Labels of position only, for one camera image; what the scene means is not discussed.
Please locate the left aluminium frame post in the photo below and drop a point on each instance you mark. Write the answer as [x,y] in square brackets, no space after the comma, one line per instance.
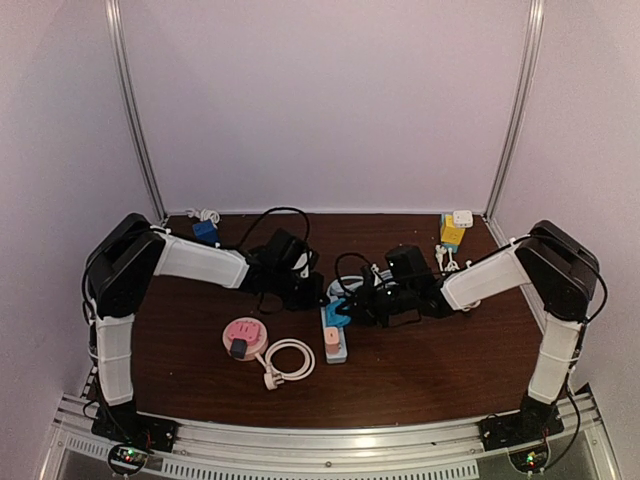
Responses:
[118,41]

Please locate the pink square plug adapter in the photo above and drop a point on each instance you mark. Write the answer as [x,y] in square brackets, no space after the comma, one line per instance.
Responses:
[249,330]

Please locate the white square socket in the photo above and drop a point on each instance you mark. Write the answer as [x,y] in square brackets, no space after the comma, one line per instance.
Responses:
[462,219]

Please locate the dark navy plug charger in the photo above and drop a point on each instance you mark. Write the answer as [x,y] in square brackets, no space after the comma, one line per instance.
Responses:
[238,349]

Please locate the blue square plug adapter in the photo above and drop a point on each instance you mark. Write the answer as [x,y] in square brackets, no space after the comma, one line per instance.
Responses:
[328,314]

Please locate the blue cube socket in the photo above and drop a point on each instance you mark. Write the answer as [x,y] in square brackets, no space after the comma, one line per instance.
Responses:
[207,232]

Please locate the aluminium front rail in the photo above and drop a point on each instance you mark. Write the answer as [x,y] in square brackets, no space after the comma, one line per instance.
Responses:
[442,450]

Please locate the right aluminium frame post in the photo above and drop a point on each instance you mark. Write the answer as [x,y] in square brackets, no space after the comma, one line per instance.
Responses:
[529,60]

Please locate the yellow cube socket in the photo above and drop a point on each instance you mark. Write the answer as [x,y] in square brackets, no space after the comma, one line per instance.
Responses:
[450,235]

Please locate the light blue power strip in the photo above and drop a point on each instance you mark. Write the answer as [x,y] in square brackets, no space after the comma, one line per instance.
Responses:
[338,288]

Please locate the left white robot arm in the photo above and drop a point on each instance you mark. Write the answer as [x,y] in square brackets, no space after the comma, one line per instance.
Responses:
[119,272]

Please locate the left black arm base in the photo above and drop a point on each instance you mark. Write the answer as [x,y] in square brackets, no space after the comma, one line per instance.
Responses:
[137,438]

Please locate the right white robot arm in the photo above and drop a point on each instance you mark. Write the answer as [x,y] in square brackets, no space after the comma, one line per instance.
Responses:
[557,275]

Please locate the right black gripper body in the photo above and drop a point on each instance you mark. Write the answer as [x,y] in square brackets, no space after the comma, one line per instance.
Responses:
[381,306]

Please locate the round pink power socket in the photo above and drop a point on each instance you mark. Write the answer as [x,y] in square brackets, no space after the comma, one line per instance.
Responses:
[264,351]

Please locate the aluminium frame post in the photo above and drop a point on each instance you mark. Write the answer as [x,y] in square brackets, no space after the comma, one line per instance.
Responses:
[118,41]
[529,60]

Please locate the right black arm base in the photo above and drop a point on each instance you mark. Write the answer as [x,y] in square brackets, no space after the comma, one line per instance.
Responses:
[525,433]

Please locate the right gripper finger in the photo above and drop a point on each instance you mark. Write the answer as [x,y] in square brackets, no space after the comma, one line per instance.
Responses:
[349,302]
[345,317]

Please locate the salmon pink plug charger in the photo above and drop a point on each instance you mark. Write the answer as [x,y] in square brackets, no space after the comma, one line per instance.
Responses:
[332,341]

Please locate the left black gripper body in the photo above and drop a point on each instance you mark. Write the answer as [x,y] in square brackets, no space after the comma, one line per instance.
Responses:
[297,295]

